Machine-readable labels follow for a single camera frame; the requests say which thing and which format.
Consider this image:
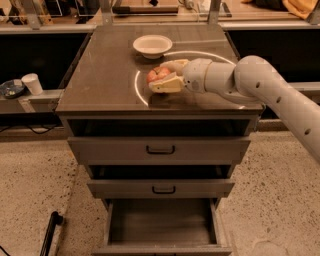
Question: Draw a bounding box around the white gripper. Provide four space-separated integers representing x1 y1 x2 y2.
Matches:
149 58 212 93

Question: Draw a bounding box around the red apple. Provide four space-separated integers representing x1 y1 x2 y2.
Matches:
146 67 170 83

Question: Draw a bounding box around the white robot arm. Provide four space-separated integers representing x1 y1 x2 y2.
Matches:
146 56 320 162

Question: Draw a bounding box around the grey drawer cabinet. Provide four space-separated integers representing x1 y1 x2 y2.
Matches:
55 23 264 256

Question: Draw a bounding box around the grey top drawer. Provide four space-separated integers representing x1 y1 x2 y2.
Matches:
68 137 250 165

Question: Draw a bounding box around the grey drawer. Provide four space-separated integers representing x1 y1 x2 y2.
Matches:
88 179 234 199
68 137 250 165
93 199 232 256

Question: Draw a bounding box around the grey middle drawer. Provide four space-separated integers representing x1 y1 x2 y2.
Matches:
88 179 234 199

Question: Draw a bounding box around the grey bottom drawer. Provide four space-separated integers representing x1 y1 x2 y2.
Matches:
93 199 232 256

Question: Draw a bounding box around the white paper bowl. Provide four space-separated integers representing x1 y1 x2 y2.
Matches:
133 35 173 59

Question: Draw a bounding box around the white paper cup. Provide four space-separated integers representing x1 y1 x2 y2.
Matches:
21 73 43 95

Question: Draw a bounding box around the yellow cloth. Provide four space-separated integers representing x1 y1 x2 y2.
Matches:
240 0 318 20

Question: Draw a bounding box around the dark blue plate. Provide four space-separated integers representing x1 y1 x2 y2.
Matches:
0 79 25 99

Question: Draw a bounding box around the black bar on floor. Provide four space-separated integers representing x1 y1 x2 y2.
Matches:
40 211 64 256

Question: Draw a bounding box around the black cable under shelf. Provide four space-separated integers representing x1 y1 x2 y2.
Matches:
0 123 61 135

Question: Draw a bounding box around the grey metal shelf rail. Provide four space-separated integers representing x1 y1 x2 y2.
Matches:
0 89 64 114

